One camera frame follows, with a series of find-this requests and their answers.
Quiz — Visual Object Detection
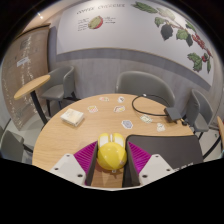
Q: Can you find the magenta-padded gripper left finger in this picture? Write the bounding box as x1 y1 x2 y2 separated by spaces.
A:
49 139 100 187

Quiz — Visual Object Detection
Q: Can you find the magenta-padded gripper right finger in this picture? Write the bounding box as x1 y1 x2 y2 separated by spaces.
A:
122 139 175 188

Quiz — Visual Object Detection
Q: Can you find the yellow computer mouse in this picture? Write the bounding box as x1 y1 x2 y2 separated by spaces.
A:
96 132 128 172

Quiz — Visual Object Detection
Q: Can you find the small white box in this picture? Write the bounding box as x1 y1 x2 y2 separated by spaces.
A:
60 108 85 128

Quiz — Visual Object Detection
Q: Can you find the grey upholstered chair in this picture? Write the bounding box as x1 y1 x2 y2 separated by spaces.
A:
0 126 26 164
40 65 78 116
182 88 214 141
115 70 177 108

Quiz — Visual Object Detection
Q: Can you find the black cable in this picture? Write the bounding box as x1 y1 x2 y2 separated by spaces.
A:
131 94 171 118

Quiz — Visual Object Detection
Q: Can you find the brown wall panel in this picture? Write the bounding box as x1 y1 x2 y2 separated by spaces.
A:
1 24 51 131

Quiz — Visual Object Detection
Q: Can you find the white wall mural panel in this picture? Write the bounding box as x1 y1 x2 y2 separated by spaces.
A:
55 0 214 86

